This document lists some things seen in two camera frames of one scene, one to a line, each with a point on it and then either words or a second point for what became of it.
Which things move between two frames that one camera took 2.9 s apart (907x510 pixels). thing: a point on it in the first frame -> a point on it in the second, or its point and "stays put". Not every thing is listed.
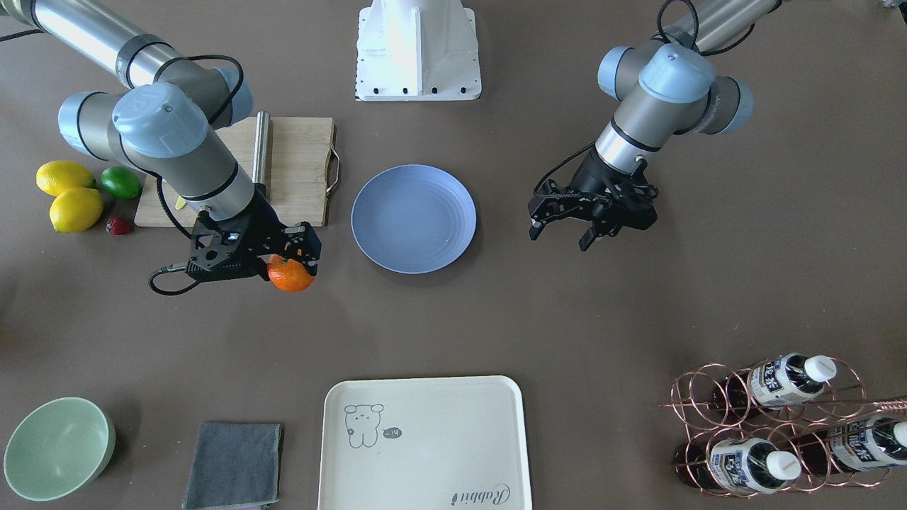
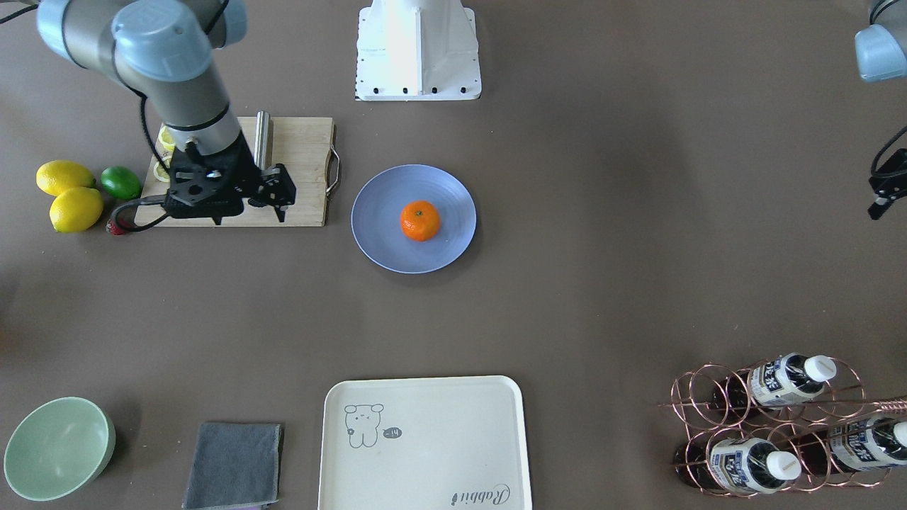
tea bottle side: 870,442 stays put
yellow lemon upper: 54,176 stays put
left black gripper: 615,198 -> 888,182
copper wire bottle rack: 784,425 stays put
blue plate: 414,219 stays put
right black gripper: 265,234 -> 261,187
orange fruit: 289,275 -> 420,221
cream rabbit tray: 453,443 stays put
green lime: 120,182 stays put
